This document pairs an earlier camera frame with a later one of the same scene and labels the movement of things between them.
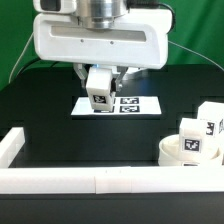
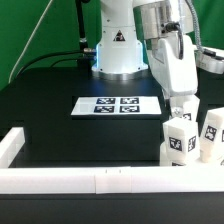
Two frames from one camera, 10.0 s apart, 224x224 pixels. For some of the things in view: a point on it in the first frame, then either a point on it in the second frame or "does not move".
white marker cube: x=99 y=88 → x=191 y=108
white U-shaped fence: x=101 y=179 does not move
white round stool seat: x=169 y=152 → x=179 y=149
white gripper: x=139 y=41 → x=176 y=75
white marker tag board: x=121 y=106 does not move
